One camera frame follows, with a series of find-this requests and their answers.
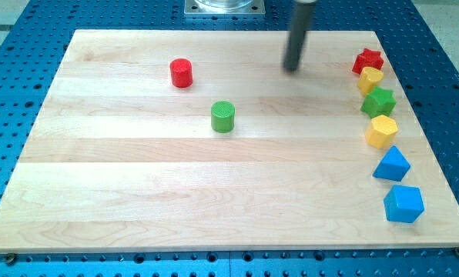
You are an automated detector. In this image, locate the blue triangle block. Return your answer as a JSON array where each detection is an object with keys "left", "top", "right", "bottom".
[{"left": 373, "top": 145, "right": 410, "bottom": 182}]

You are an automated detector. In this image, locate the yellow hexagon block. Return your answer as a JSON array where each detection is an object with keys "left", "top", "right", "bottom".
[{"left": 365, "top": 115, "right": 398, "bottom": 149}]

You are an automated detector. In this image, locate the blue cube block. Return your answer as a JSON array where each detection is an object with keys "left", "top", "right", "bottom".
[{"left": 384, "top": 185, "right": 425, "bottom": 223}]

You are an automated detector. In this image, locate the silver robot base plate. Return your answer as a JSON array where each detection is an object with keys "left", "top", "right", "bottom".
[{"left": 184, "top": 0, "right": 266, "bottom": 16}]

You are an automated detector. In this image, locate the blue perforated metal table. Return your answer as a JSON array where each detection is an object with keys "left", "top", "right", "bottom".
[{"left": 0, "top": 1, "right": 459, "bottom": 276}]

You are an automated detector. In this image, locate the red cylinder block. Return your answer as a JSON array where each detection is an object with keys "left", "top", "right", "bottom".
[{"left": 169, "top": 58, "right": 193, "bottom": 88}]

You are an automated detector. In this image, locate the light wooden board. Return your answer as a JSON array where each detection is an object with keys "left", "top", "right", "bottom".
[{"left": 0, "top": 29, "right": 459, "bottom": 254}]

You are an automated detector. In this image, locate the yellow rounded block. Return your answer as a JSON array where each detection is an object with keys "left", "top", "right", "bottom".
[{"left": 357, "top": 66, "right": 384, "bottom": 96}]

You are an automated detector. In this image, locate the green star block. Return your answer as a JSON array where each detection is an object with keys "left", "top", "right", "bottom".
[{"left": 360, "top": 86, "right": 397, "bottom": 118}]

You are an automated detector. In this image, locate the red star block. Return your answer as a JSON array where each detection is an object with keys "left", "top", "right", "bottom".
[{"left": 352, "top": 48, "right": 384, "bottom": 74}]

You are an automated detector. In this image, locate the green cylinder block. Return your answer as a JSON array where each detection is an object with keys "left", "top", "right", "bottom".
[{"left": 211, "top": 101, "right": 236, "bottom": 133}]

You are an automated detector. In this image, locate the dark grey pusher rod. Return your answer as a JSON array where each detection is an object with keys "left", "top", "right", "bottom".
[{"left": 282, "top": 0, "right": 317, "bottom": 73}]

